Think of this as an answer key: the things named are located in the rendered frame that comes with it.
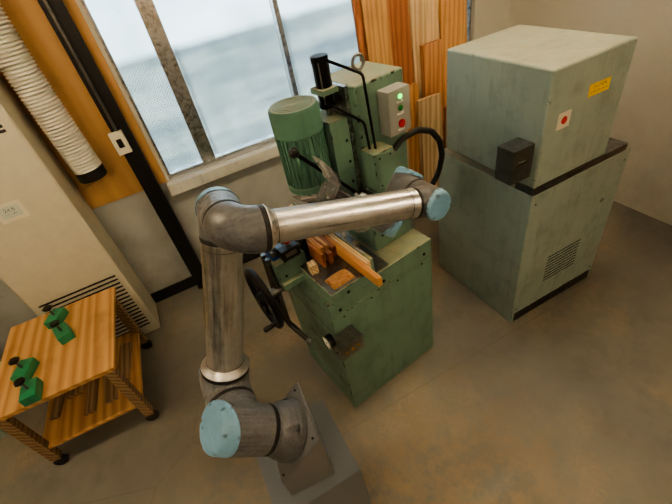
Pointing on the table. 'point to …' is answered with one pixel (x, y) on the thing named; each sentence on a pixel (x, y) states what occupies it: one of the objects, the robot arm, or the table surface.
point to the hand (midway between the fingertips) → (302, 176)
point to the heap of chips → (339, 278)
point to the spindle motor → (299, 174)
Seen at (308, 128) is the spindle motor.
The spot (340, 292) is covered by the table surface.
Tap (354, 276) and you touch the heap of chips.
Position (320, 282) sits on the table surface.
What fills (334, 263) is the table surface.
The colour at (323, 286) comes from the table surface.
